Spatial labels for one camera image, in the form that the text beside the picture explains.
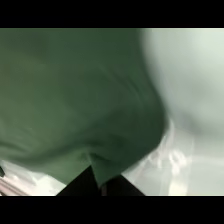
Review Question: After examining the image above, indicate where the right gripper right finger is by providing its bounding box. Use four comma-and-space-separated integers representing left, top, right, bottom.
105, 173, 146, 197

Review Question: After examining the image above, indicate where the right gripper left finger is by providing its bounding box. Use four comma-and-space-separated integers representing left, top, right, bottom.
55, 165, 102, 197

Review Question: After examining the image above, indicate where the dark green shirt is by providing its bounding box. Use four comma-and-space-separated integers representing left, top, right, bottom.
0, 27, 167, 188

